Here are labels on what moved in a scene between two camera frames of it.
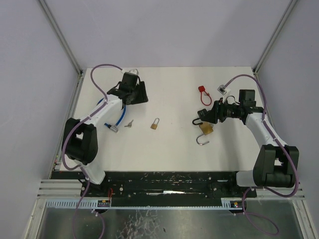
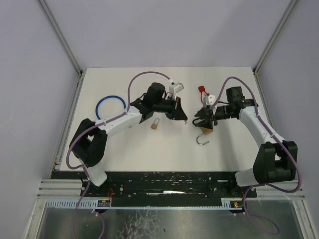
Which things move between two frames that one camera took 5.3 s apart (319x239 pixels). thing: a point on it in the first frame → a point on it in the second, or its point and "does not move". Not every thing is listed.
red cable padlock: [201, 89] does not move
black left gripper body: [135, 94] → [175, 107]
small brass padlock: [154, 126] does not move
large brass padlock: [206, 128] does not move
